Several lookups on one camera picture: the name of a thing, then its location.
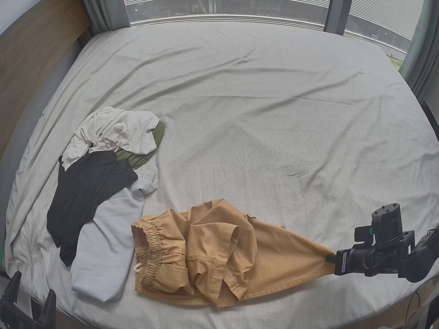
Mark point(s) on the bed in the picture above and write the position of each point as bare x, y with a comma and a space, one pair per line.
260, 115

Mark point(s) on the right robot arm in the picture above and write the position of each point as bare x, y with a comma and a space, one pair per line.
420, 259

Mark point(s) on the green object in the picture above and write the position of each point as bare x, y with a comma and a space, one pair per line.
1, 259

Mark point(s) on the tan shorts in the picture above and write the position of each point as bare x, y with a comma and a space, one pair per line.
219, 248

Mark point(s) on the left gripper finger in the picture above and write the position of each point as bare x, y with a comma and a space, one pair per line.
48, 312
13, 291

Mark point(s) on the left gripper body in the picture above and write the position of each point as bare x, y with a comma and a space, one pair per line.
13, 320

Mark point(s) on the white garment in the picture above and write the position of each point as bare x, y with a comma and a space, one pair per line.
127, 132

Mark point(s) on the green garment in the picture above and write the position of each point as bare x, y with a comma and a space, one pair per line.
137, 159

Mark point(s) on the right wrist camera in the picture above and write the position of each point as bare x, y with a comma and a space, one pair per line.
363, 234

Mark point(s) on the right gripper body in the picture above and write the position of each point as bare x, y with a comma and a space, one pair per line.
356, 260

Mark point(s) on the blue-green curtain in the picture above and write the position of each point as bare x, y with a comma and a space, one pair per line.
99, 2
423, 46

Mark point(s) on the black garment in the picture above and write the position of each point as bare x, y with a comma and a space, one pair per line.
85, 190

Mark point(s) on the pale grey garment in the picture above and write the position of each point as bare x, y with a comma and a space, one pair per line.
106, 245

